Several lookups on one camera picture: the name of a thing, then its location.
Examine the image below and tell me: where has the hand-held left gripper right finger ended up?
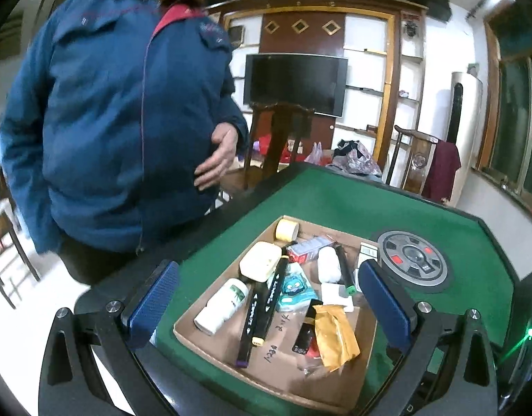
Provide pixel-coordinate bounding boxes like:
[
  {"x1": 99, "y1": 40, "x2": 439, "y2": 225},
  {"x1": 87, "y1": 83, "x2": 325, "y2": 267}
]
[{"x1": 358, "y1": 259, "x2": 500, "y2": 416}]

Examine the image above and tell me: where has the large white plastic bottle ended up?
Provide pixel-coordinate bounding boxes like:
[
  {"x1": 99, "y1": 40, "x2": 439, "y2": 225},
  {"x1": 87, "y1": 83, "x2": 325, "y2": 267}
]
[{"x1": 194, "y1": 278, "x2": 250, "y2": 335}]

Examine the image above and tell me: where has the round grey table plate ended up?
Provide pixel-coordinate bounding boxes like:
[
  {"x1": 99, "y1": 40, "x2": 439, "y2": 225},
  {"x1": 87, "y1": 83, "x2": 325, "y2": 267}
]
[{"x1": 375, "y1": 229, "x2": 454, "y2": 289}]

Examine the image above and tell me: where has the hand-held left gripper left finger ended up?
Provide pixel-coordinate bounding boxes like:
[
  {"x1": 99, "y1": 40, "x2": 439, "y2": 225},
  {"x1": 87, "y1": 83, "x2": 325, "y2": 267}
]
[{"x1": 37, "y1": 260, "x2": 182, "y2": 416}]

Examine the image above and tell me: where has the wooden chair with medallion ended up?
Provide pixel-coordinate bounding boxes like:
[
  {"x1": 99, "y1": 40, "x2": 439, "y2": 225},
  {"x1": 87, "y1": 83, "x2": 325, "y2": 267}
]
[{"x1": 385, "y1": 125, "x2": 440, "y2": 196}]

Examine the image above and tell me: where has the pale yellow case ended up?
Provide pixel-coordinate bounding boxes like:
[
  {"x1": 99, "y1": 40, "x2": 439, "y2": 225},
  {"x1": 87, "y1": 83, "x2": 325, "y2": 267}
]
[{"x1": 239, "y1": 242, "x2": 284, "y2": 282}]

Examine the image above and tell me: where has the white charger block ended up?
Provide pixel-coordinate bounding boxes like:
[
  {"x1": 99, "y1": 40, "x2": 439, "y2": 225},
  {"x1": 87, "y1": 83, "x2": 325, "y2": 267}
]
[{"x1": 320, "y1": 283, "x2": 355, "y2": 313}]

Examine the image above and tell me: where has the small black case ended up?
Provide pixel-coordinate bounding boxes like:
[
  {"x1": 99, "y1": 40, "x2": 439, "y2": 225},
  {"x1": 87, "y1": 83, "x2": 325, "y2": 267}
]
[{"x1": 291, "y1": 299, "x2": 324, "y2": 355}]

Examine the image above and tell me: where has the dark wooden chair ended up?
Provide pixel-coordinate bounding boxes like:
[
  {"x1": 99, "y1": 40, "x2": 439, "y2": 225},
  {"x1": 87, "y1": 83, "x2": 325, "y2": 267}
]
[{"x1": 223, "y1": 102, "x2": 316, "y2": 200}]

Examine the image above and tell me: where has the light blue cartoon packet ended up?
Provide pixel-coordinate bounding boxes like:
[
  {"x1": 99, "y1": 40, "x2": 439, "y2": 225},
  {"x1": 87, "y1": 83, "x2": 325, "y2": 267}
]
[{"x1": 275, "y1": 262, "x2": 321, "y2": 313}]

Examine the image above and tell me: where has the white and blue box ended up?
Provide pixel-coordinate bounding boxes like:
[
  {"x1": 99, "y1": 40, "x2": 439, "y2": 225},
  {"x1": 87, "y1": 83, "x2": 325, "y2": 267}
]
[{"x1": 356, "y1": 243, "x2": 379, "y2": 269}]

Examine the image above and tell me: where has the black marker blue cap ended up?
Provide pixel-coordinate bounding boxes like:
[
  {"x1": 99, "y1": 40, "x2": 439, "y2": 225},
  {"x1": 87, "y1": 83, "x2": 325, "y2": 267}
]
[{"x1": 237, "y1": 281, "x2": 262, "y2": 369}]

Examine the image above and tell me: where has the red toothpaste box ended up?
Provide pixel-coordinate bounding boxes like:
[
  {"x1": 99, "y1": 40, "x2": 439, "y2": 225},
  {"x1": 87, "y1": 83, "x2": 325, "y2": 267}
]
[{"x1": 287, "y1": 236, "x2": 334, "y2": 264}]

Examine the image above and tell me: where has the black flat television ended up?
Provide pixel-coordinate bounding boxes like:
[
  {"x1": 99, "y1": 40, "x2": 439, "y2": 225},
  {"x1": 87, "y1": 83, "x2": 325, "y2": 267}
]
[{"x1": 243, "y1": 53, "x2": 349, "y2": 118}]

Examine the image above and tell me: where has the barred window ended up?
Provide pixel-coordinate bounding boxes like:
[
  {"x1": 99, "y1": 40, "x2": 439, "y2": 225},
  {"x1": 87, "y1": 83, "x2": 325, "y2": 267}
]
[{"x1": 478, "y1": 9, "x2": 532, "y2": 209}]

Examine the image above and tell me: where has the yellow tape roll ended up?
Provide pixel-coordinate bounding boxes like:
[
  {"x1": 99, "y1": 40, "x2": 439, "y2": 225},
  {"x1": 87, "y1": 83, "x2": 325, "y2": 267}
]
[{"x1": 275, "y1": 218, "x2": 299, "y2": 241}]

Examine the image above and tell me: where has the small white tube bottle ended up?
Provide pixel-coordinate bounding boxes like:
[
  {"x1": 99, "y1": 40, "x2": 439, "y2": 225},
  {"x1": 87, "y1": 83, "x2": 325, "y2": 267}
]
[{"x1": 317, "y1": 246, "x2": 342, "y2": 283}]

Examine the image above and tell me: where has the dark red cloth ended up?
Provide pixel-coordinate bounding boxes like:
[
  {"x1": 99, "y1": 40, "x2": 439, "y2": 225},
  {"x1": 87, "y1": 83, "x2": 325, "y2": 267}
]
[{"x1": 422, "y1": 139, "x2": 461, "y2": 202}]

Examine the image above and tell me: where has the tall air conditioner tower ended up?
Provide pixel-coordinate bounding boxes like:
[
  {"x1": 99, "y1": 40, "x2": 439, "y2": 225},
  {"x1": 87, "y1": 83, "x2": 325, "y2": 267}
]
[{"x1": 448, "y1": 71, "x2": 483, "y2": 174}]

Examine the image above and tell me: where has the purple plastic bag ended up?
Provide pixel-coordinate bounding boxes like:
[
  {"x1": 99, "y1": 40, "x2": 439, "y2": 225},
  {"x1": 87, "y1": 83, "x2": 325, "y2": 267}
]
[{"x1": 333, "y1": 139, "x2": 383, "y2": 177}]

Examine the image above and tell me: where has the shallow cardboard tray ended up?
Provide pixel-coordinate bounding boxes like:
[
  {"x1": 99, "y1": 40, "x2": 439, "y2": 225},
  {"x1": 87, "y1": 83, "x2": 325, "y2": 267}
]
[{"x1": 173, "y1": 215, "x2": 381, "y2": 414}]

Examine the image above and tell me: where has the yellow packet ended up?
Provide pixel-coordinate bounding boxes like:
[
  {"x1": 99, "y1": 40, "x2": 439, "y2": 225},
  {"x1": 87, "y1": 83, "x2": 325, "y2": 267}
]
[{"x1": 313, "y1": 303, "x2": 361, "y2": 373}]

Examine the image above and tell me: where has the red bag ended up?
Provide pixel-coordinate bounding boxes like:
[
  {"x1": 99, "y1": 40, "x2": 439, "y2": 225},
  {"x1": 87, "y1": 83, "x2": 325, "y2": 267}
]
[{"x1": 257, "y1": 134, "x2": 305, "y2": 163}]

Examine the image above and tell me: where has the black marker green cap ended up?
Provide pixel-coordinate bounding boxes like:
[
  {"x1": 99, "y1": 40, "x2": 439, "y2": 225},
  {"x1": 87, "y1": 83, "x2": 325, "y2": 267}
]
[
  {"x1": 251, "y1": 255, "x2": 291, "y2": 347},
  {"x1": 332, "y1": 244, "x2": 358, "y2": 294}
]

